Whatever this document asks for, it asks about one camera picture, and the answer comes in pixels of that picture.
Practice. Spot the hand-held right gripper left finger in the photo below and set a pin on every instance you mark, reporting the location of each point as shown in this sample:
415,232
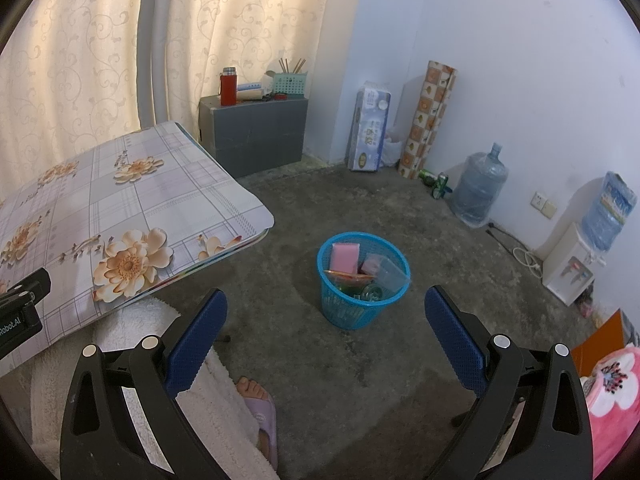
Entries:
197,340

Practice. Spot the table with floral tablecloth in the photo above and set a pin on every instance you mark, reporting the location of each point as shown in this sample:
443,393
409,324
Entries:
150,200

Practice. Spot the blue mesh plastic basket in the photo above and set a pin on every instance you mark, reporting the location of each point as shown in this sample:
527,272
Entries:
350,312

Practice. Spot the dusty pink pad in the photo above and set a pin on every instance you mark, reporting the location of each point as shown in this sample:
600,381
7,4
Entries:
371,264

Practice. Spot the grey cabinet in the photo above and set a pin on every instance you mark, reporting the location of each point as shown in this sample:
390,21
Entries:
255,135

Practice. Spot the orange flat board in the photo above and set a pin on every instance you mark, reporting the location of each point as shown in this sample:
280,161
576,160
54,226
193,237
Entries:
600,345

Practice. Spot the red thermos flask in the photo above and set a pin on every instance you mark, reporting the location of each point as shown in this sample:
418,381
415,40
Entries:
228,90

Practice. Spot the white plastic bag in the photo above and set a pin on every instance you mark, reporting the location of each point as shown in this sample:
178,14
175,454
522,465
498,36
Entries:
392,152

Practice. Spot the person's bare foot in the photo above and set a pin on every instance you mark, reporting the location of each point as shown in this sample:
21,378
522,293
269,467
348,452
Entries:
250,387

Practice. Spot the dark bag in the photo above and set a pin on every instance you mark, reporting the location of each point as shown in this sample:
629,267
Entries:
586,305

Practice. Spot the empty blue water jug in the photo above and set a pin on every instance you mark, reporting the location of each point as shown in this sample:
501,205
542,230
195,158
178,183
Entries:
477,190

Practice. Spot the cream patterned curtain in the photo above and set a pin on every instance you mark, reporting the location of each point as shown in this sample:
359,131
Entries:
75,60
225,20

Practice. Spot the bunch of wooden chopsticks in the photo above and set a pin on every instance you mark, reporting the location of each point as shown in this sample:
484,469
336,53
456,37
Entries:
285,66

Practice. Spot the clear plastic bag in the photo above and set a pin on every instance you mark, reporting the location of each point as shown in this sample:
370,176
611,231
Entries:
392,275

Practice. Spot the pink floral blanket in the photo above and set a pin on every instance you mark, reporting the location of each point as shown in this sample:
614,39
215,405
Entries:
615,410

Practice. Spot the white water dispenser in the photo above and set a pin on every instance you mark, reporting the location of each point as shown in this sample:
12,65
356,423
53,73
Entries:
562,265

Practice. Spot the green drink can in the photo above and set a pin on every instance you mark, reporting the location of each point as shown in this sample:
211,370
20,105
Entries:
441,186
427,176

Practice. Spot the purple slipper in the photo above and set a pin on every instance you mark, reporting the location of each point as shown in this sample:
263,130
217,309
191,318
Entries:
262,420

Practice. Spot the toilet paper multipack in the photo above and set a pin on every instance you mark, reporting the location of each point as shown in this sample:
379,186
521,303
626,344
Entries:
369,130

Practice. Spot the white fleece pants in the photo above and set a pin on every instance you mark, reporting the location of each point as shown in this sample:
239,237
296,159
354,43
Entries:
220,410

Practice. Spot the full blue water jug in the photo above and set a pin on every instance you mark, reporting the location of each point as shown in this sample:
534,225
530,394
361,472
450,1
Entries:
607,215

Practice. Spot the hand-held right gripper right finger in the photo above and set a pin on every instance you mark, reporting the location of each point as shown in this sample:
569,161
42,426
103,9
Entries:
455,340

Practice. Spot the green pen holder basket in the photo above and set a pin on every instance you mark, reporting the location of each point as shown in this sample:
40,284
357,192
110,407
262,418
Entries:
290,85

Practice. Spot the white box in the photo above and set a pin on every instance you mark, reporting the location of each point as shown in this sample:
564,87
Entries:
250,92

